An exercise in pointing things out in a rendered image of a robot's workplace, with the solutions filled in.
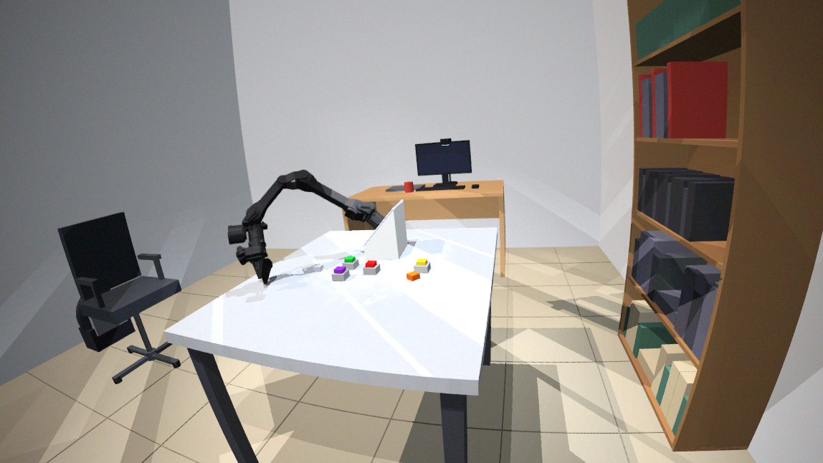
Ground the green button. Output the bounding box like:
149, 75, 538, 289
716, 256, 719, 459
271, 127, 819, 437
342, 257, 359, 269

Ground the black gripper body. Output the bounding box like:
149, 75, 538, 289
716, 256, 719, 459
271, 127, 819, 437
244, 237, 273, 267

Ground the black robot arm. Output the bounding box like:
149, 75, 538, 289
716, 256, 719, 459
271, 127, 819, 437
227, 170, 385, 244

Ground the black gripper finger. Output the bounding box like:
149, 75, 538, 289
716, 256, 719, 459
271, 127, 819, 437
262, 265, 272, 285
247, 255, 265, 279

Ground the purple button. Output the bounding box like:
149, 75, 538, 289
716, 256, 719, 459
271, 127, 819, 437
331, 267, 350, 282

